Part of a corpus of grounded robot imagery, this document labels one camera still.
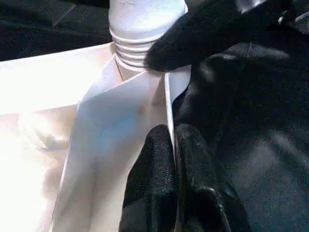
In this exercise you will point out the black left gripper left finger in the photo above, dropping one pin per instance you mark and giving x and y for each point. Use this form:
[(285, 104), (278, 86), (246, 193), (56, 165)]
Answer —
[(152, 181)]

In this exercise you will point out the white plastic table leg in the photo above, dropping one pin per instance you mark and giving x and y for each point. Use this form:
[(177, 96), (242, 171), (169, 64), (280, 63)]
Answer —
[(144, 14)]

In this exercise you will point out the white plastic table top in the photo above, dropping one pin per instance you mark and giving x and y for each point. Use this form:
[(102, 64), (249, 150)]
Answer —
[(48, 84)]

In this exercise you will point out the black table mat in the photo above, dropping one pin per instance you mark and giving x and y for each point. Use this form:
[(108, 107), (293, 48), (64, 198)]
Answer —
[(241, 133)]

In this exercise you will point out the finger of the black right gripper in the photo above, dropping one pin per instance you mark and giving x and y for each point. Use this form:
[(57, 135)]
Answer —
[(193, 36)]

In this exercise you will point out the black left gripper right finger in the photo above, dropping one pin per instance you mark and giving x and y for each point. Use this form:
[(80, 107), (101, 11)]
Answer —
[(198, 183)]

